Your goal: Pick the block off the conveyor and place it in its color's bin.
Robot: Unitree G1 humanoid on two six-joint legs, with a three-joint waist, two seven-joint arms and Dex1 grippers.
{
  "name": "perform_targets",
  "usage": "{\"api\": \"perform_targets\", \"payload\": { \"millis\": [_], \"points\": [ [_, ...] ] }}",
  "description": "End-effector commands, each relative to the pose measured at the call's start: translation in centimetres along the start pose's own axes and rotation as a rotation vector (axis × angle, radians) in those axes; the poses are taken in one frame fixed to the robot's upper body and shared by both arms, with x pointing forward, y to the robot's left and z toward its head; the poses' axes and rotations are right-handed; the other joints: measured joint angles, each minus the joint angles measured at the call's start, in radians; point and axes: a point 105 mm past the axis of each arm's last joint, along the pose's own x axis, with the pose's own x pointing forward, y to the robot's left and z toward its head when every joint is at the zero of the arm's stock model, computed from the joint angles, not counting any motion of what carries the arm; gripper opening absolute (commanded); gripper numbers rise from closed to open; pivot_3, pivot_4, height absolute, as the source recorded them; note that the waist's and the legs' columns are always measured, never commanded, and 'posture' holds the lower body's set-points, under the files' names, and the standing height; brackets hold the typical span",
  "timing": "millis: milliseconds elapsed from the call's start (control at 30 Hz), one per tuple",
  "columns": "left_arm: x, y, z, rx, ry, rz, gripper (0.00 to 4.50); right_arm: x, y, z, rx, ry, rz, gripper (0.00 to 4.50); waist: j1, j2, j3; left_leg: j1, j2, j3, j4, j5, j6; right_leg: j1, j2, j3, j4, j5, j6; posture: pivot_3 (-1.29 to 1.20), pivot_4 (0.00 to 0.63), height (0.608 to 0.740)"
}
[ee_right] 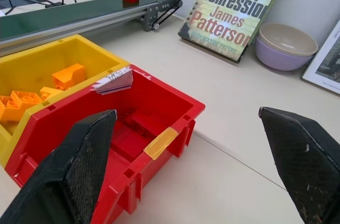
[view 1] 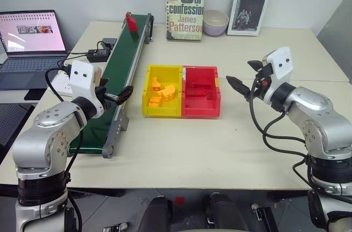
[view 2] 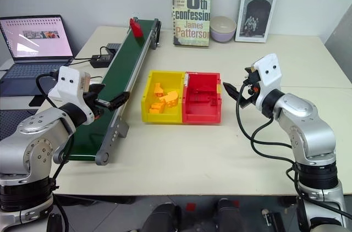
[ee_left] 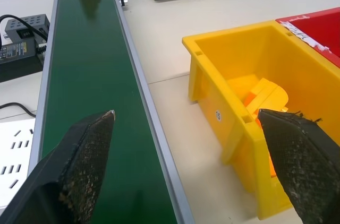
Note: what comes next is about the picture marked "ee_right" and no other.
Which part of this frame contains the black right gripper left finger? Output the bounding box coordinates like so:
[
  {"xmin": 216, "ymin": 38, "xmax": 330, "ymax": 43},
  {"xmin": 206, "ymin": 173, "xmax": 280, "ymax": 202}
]
[{"xmin": 0, "ymin": 109, "xmax": 118, "ymax": 224}]

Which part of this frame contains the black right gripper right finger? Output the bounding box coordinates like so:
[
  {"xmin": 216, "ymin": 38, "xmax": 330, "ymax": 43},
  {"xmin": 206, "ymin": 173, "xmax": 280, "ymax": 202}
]
[{"xmin": 258, "ymin": 106, "xmax": 340, "ymax": 224}]

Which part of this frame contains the green conveyor belt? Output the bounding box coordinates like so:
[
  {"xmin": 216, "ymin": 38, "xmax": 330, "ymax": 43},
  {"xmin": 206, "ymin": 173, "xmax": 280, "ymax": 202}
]
[{"xmin": 0, "ymin": 0, "xmax": 183, "ymax": 57}]

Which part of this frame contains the orange toy brick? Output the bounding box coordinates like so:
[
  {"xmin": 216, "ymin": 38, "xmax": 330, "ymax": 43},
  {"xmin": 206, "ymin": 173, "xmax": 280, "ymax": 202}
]
[
  {"xmin": 52, "ymin": 63, "xmax": 86, "ymax": 91},
  {"xmin": 0, "ymin": 90, "xmax": 43, "ymax": 124},
  {"xmin": 39, "ymin": 86, "xmax": 67, "ymax": 101}
]

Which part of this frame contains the white framed picture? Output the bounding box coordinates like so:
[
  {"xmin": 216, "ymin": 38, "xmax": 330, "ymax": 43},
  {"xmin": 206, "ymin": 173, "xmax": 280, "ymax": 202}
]
[{"xmin": 301, "ymin": 18, "xmax": 340, "ymax": 94}]

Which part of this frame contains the yellow tape strip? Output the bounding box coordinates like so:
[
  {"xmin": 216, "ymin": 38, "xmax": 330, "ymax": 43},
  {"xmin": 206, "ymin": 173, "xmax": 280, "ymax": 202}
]
[{"xmin": 143, "ymin": 127, "xmax": 179, "ymax": 160}]

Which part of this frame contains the lilac bowl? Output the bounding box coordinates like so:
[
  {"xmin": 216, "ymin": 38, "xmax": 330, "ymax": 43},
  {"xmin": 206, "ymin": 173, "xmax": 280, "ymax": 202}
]
[{"xmin": 255, "ymin": 35, "xmax": 316, "ymax": 72}]

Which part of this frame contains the torn white paper label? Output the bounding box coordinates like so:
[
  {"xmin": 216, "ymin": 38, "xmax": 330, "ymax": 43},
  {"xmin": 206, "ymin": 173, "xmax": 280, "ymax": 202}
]
[{"xmin": 89, "ymin": 66, "xmax": 134, "ymax": 95}]

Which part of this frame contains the red plastic bin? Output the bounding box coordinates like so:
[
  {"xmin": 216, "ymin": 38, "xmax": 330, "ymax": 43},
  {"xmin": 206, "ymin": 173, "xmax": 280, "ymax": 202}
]
[{"xmin": 4, "ymin": 64, "xmax": 206, "ymax": 216}]

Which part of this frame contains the yellow plastic bin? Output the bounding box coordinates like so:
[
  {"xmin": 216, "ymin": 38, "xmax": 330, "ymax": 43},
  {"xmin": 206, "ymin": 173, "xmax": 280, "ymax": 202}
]
[{"xmin": 0, "ymin": 34, "xmax": 132, "ymax": 168}]

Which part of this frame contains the beige bowl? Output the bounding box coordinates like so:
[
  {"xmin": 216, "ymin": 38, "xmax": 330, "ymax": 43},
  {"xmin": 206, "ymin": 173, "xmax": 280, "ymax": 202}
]
[{"xmin": 258, "ymin": 22, "xmax": 319, "ymax": 58}]

